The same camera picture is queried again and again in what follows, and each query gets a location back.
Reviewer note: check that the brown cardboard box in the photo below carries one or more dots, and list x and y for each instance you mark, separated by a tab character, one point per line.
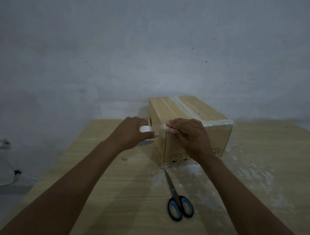
193	109

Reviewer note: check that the person's left hand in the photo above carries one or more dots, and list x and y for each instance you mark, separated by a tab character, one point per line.
128	134

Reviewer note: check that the clear tape roll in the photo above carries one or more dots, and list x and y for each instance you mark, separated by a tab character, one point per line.
144	129

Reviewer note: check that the person's right forearm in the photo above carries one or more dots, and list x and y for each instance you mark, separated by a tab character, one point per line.
242	198

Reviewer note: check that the person's right hand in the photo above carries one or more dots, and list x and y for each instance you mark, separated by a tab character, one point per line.
192	140

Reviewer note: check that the person's left forearm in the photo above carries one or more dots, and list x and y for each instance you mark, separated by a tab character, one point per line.
53	193

